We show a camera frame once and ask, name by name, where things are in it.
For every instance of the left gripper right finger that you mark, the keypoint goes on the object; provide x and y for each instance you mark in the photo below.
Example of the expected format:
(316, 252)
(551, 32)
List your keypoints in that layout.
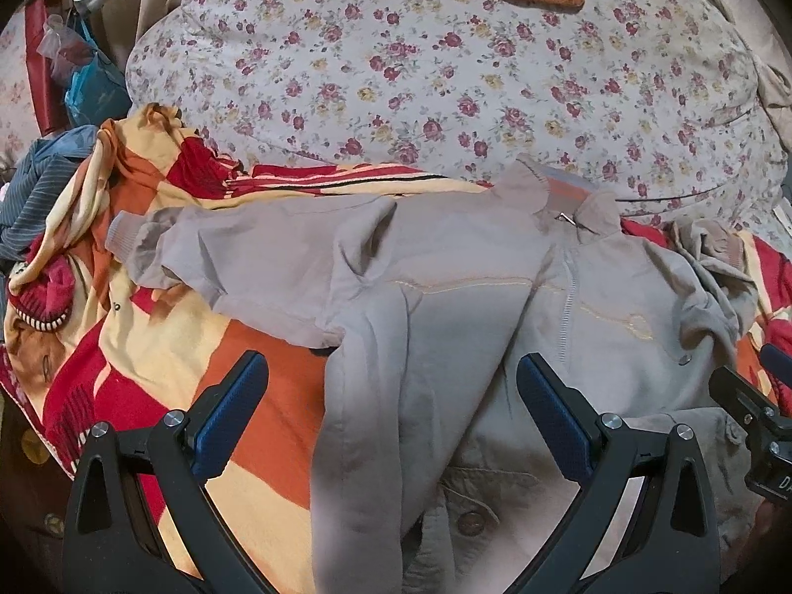
(671, 540)

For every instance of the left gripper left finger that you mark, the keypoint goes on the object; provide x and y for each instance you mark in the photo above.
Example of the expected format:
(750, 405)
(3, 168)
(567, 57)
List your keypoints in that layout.
(111, 544)

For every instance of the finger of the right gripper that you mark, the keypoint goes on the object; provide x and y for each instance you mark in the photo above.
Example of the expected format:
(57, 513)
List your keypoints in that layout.
(778, 363)
(768, 434)

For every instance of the beige grey jacket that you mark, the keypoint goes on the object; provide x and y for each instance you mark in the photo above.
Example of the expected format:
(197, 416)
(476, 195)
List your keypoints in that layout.
(429, 476)

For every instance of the orange red yellow blanket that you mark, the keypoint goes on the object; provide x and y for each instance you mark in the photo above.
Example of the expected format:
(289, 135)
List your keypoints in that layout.
(83, 343)

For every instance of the floral quilt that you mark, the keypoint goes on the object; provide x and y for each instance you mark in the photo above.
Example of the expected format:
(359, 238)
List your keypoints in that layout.
(661, 101)

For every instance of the grey striped garment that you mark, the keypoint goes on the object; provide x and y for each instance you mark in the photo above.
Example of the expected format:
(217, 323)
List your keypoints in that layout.
(40, 177)

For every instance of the teal plastic bag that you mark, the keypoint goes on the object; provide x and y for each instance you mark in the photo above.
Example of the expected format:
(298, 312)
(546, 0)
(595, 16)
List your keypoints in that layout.
(97, 91)

